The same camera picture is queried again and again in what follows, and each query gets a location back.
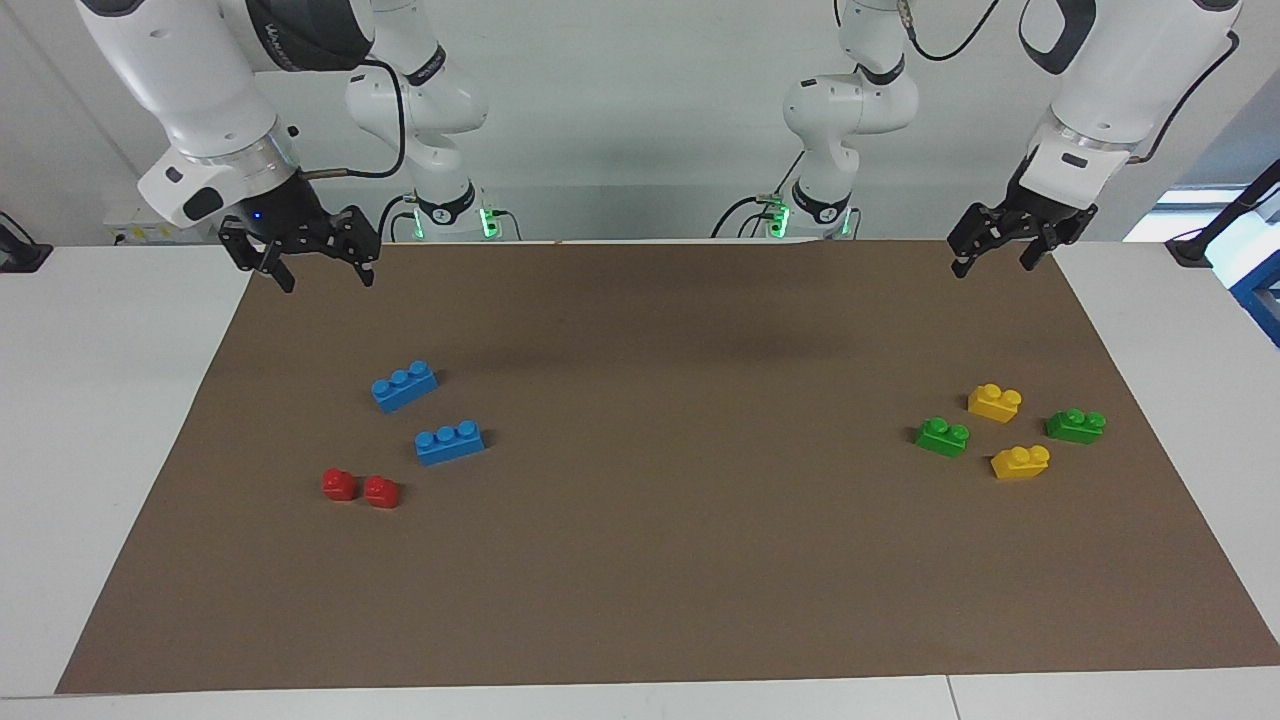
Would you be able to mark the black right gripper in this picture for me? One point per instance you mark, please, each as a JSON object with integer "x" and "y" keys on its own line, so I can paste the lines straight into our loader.
{"x": 282, "y": 215}

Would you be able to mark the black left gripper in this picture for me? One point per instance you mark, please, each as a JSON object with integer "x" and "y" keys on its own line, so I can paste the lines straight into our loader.
{"x": 1035, "y": 200}

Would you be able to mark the green two-stud toy block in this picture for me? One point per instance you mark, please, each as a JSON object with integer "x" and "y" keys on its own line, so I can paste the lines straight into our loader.
{"x": 1073, "y": 428}
{"x": 940, "y": 440}

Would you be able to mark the blue three-stud toy block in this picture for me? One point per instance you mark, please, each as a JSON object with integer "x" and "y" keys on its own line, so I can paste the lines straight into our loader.
{"x": 450, "y": 447}
{"x": 400, "y": 392}

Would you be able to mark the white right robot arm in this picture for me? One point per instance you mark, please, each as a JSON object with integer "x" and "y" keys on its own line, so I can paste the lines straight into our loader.
{"x": 180, "y": 70}

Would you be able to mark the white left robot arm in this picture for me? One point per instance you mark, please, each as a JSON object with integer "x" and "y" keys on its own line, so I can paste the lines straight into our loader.
{"x": 1130, "y": 70}

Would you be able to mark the yellow two-stud toy block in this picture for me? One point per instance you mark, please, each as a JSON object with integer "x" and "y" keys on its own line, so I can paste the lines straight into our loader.
{"x": 992, "y": 404}
{"x": 1018, "y": 464}

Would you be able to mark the red small toy block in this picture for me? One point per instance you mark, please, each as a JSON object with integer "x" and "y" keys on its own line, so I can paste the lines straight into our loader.
{"x": 339, "y": 486}
{"x": 381, "y": 492}

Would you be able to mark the white power strip box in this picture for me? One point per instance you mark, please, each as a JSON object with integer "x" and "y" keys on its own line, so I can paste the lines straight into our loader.
{"x": 130, "y": 232}

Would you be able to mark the black table clamp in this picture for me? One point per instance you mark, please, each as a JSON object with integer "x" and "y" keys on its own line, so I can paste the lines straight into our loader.
{"x": 20, "y": 255}

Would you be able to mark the brown table mat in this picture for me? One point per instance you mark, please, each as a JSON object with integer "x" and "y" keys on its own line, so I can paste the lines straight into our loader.
{"x": 640, "y": 560}

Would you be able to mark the blue metal frame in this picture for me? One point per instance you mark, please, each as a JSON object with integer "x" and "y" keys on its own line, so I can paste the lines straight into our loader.
{"x": 1262, "y": 295}

